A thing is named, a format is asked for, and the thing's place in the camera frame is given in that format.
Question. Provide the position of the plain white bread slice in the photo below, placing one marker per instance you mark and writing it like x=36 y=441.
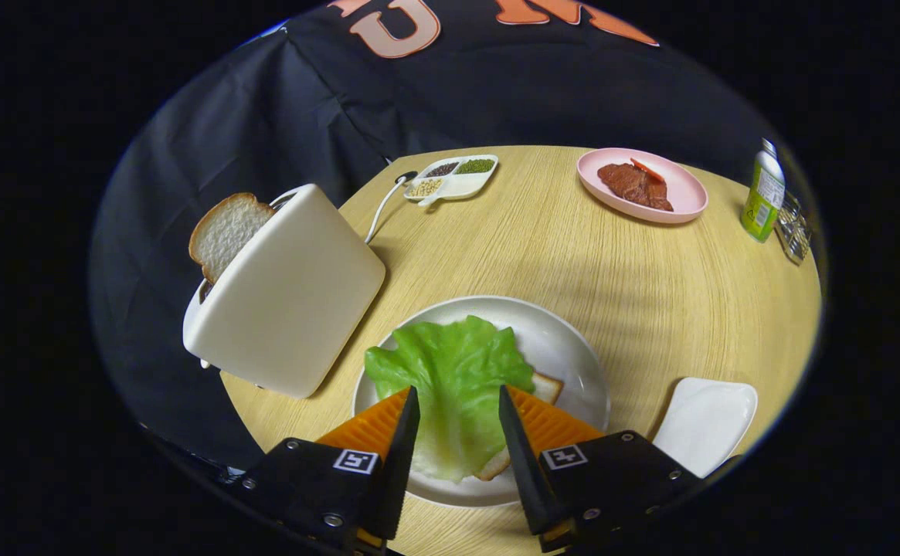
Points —
x=546 y=388

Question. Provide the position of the toasted white bread slice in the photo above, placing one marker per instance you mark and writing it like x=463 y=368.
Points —
x=225 y=232

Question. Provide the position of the white divided bean dish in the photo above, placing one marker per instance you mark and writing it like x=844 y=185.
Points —
x=461 y=184

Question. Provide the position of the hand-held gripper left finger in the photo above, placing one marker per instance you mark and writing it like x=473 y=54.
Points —
x=399 y=471

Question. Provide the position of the pink plate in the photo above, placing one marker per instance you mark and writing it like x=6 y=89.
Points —
x=681 y=193

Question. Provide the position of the brown meat slice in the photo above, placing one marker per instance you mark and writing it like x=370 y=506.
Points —
x=627 y=184

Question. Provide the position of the black backdrop cloth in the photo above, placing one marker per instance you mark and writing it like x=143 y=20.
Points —
x=496 y=93

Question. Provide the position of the red sausage slice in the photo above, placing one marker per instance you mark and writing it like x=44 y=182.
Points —
x=646 y=170

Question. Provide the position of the green drink bottle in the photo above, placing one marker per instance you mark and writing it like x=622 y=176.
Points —
x=762 y=201

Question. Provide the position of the white rounded square plate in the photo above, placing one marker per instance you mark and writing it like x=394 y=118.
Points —
x=704 y=425

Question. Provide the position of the white toaster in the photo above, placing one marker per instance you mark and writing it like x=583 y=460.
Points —
x=287 y=301

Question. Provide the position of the white round plate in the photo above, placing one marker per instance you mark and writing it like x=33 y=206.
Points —
x=558 y=347

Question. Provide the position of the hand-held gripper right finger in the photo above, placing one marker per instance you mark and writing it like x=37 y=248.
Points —
x=527 y=479

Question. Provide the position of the green lettuce leaf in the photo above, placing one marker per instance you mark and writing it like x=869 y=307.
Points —
x=457 y=371

